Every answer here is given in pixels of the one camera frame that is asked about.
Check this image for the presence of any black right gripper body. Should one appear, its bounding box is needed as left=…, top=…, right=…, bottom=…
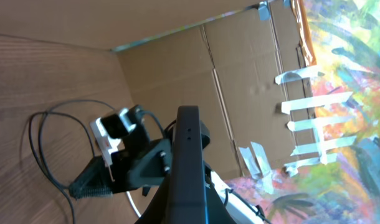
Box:
left=111, top=121, right=210, bottom=190

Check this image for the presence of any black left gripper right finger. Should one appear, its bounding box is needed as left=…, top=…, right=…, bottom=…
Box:
left=205, top=167, right=235, bottom=224

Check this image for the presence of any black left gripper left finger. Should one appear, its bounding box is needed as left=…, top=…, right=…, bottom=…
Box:
left=135, top=174, right=170, bottom=224

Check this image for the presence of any black charger cable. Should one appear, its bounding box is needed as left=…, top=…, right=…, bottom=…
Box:
left=28, top=99, right=118, bottom=224

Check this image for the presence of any white power strip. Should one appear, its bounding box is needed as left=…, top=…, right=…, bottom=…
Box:
left=90, top=118, right=121, bottom=182

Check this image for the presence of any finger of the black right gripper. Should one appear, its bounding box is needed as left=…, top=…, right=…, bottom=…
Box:
left=69, top=156, right=113, bottom=199

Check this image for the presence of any blue Galaxy smartphone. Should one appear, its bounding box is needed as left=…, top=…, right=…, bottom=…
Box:
left=166, top=106, right=208, bottom=224

